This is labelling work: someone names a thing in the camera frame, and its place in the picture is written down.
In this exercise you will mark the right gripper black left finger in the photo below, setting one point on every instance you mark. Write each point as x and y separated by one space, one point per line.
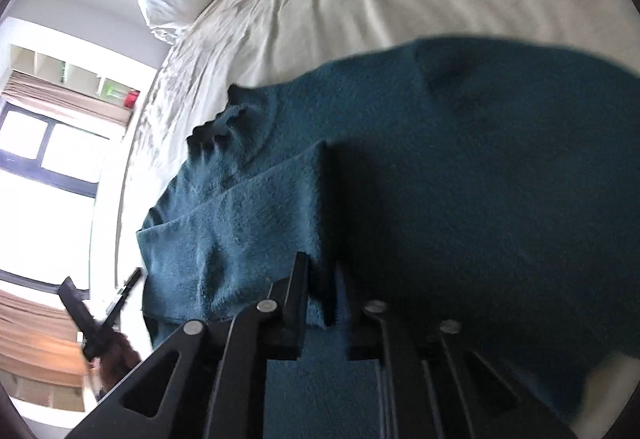
288 326

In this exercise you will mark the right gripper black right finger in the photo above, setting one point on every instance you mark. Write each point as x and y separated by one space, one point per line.
360 317

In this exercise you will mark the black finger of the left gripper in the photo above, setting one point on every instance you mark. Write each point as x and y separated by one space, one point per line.
115 308

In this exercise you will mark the dark teal fleece garment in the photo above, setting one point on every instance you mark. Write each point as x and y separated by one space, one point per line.
483 181

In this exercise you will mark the person's left hand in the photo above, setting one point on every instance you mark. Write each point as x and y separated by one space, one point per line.
115 363

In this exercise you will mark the dark framed window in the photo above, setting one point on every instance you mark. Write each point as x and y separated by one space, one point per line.
50 174

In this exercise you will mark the red box on shelf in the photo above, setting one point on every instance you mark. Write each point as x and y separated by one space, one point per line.
131 99

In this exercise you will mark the brown roman blind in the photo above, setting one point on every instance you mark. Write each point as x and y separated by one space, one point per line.
32 92

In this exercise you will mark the beige bed sheet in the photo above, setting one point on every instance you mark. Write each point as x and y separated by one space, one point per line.
261 43

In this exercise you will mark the white wall shelf unit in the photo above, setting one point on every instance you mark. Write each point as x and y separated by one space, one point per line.
65 74

